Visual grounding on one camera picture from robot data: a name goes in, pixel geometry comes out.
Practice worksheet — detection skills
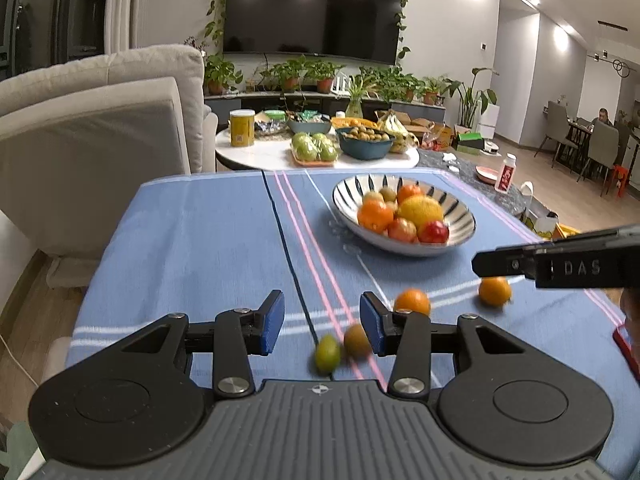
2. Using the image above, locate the dark teal fruit bowl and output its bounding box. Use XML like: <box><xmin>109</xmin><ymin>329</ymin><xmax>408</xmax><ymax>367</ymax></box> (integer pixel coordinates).
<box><xmin>335</xmin><ymin>127</ymin><xmax>394</xmax><ymax>162</ymax></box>

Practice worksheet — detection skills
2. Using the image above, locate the red apple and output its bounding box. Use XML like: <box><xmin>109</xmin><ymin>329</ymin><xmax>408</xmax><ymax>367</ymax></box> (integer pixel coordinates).
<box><xmin>418</xmin><ymin>220</ymin><xmax>449</xmax><ymax>245</ymax></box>

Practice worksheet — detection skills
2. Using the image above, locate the brown kiwi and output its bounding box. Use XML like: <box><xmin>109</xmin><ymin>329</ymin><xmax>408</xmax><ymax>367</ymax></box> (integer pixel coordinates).
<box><xmin>343</xmin><ymin>323</ymin><xmax>372</xmax><ymax>361</ymax></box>

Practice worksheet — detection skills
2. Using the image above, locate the bunch of bananas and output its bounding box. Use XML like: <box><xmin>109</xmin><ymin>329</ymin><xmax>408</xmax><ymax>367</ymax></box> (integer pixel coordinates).
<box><xmin>376</xmin><ymin>110</ymin><xmax>419</xmax><ymax>154</ymax></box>

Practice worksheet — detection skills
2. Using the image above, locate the large leafy floor plant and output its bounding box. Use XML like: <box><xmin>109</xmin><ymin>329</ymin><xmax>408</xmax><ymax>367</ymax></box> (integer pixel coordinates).
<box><xmin>444</xmin><ymin>67</ymin><xmax>498</xmax><ymax>129</ymax></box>

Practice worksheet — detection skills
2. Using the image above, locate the beige sofa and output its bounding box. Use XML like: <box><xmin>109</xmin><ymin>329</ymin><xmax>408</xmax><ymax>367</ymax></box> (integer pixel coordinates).
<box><xmin>1</xmin><ymin>44</ymin><xmax>217</xmax><ymax>260</ymax></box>

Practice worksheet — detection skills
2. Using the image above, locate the large yellow orange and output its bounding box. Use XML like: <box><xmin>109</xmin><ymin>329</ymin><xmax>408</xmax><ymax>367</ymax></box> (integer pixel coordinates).
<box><xmin>397</xmin><ymin>195</ymin><xmax>444</xmax><ymax>229</ymax></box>

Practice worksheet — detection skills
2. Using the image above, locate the orange plastic box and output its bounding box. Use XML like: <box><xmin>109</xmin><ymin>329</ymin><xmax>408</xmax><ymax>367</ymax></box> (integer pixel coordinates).
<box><xmin>552</xmin><ymin>223</ymin><xmax>580</xmax><ymax>240</ymax></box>

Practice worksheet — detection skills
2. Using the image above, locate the person's right hand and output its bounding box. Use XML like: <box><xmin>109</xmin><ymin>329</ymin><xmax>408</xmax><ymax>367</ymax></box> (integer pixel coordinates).
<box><xmin>620</xmin><ymin>288</ymin><xmax>640</xmax><ymax>353</ymax></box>

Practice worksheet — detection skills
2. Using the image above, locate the black wall television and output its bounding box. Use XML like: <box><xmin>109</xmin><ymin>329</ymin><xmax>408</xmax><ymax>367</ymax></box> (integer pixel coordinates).
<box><xmin>222</xmin><ymin>0</ymin><xmax>402</xmax><ymax>64</ymax></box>

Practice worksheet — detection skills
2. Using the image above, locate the blue striped tablecloth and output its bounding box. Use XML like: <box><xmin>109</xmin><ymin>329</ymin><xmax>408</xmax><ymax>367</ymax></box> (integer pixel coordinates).
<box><xmin>66</xmin><ymin>170</ymin><xmax>639</xmax><ymax>479</ymax></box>

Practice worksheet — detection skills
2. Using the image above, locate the small orange mandarin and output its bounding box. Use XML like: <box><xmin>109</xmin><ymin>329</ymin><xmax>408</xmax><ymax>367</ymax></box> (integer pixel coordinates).
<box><xmin>394</xmin><ymin>288</ymin><xmax>431</xmax><ymax>315</ymax></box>

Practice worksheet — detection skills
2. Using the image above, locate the grey dining chair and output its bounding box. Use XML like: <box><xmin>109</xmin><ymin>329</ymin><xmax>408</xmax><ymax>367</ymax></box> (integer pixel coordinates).
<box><xmin>578</xmin><ymin>120</ymin><xmax>620</xmax><ymax>194</ymax></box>

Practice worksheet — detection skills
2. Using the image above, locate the white bottle red label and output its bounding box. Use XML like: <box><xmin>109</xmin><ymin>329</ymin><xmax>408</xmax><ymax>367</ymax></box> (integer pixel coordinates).
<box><xmin>495</xmin><ymin>153</ymin><xmax>516</xmax><ymax>194</ymax></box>

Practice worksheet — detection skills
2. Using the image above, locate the yellow canister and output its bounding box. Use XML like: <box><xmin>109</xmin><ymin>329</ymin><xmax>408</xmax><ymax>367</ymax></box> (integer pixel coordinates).
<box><xmin>229</xmin><ymin>110</ymin><xmax>255</xmax><ymax>148</ymax></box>

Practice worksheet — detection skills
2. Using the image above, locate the brown kiwi fruit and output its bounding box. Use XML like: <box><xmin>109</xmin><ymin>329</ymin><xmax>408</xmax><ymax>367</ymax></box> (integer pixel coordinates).
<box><xmin>378</xmin><ymin>186</ymin><xmax>397</xmax><ymax>203</ymax></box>

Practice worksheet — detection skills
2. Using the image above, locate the tray of green apples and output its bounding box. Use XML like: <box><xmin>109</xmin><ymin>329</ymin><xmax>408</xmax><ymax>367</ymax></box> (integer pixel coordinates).
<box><xmin>291</xmin><ymin>132</ymin><xmax>341</xmax><ymax>167</ymax></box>

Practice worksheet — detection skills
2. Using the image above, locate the striped white ceramic bowl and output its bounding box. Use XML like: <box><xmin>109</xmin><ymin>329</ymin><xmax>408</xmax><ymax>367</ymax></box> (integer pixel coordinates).
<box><xmin>332</xmin><ymin>174</ymin><xmax>476</xmax><ymax>257</ymax></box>

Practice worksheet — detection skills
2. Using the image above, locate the small green lime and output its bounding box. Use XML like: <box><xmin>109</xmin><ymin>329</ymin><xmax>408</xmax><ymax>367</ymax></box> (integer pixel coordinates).
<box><xmin>314</xmin><ymin>334</ymin><xmax>342</xmax><ymax>376</ymax></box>

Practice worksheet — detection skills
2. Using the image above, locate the seated person in background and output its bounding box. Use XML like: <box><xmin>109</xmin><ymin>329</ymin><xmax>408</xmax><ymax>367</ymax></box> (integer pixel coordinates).
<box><xmin>591</xmin><ymin>107</ymin><xmax>613</xmax><ymax>127</ymax></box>

